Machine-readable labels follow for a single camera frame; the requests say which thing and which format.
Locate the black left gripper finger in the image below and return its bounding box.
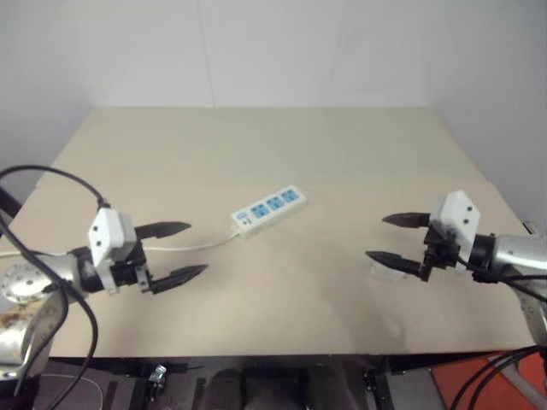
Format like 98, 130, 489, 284
150, 264, 209, 296
135, 220, 193, 243

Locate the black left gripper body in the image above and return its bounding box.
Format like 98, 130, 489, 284
109, 229, 155, 296

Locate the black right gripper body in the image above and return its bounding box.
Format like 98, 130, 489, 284
419, 220, 462, 284

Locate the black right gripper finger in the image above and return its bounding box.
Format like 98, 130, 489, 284
365, 250, 423, 277
381, 211, 431, 230

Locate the white plug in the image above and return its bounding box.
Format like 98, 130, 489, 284
370, 263, 405, 284

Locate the white blue power strip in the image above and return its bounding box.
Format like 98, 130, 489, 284
231, 184, 309, 239

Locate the small metal clip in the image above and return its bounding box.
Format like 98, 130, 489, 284
148, 362, 168, 390

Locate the orange red panel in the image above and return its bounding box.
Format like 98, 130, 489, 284
430, 352, 547, 410

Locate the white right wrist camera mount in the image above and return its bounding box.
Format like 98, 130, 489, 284
428, 190, 482, 274

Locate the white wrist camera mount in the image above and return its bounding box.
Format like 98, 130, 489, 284
428, 190, 482, 274
87, 207, 137, 296

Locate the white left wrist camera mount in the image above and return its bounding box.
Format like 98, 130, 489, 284
87, 207, 137, 296

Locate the thin white wire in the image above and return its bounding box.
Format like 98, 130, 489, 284
40, 372, 104, 410

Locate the black table frame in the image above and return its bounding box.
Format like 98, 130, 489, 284
46, 349, 531, 410

